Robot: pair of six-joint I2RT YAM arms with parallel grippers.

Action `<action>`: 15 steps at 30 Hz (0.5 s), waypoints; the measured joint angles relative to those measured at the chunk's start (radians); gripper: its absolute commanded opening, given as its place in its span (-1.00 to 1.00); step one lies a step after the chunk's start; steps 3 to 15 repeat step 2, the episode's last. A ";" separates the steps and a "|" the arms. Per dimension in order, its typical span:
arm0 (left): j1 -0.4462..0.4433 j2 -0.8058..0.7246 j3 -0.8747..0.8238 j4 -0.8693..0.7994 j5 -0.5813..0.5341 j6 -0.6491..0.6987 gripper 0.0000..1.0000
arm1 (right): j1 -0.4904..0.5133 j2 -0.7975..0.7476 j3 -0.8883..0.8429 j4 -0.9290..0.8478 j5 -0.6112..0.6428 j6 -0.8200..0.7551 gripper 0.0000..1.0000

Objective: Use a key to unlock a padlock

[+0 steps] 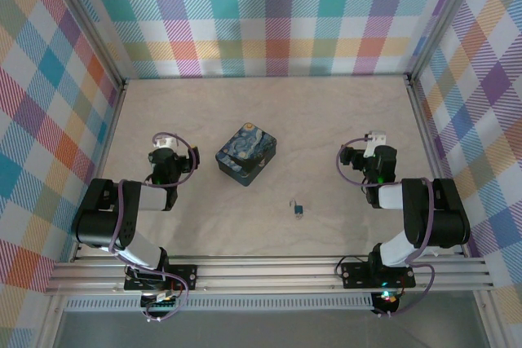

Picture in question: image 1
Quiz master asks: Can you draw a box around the teal padlock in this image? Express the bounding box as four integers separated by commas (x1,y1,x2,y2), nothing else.
288,197,305,220

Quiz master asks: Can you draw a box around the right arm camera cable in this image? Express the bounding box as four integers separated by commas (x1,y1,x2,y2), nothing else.
334,135,437,319

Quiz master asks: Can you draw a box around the aluminium right corner post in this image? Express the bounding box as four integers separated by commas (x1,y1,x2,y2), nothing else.
406,0,487,81

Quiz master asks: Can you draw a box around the aluminium left side rail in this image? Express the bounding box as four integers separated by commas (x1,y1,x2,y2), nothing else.
69,78,130,262

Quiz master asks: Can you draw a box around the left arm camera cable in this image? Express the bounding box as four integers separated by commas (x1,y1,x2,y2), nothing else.
108,130,201,323

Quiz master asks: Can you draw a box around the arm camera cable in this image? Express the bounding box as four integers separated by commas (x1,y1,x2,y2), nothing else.
334,135,437,319
108,130,201,323

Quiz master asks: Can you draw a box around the grey slotted cable duct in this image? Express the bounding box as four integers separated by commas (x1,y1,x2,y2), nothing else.
64,292,377,313

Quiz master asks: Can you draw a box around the aluminium corner post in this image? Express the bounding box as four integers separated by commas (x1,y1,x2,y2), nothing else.
406,0,487,81
51,0,128,85

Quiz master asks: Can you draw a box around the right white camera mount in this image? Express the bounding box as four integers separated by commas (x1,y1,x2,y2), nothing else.
364,130,387,158

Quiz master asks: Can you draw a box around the aluminium left corner post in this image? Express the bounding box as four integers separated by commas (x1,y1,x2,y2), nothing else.
51,0,128,85

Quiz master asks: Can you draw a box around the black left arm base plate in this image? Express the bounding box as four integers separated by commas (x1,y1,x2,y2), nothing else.
123,264,200,291

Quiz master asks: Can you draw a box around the aluminium front frame rail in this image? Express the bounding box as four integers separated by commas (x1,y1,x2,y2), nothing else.
43,255,498,297

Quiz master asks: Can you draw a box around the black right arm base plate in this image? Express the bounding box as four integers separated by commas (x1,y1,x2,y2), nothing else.
340,258,418,289

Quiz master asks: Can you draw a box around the starry night tin box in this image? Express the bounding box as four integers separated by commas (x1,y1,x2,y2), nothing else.
215,121,280,188

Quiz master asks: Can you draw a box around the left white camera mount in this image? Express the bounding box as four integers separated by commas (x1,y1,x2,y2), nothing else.
152,137,179,151

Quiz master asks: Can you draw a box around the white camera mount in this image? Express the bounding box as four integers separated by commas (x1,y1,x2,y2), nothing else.
152,137,179,151
364,130,387,158

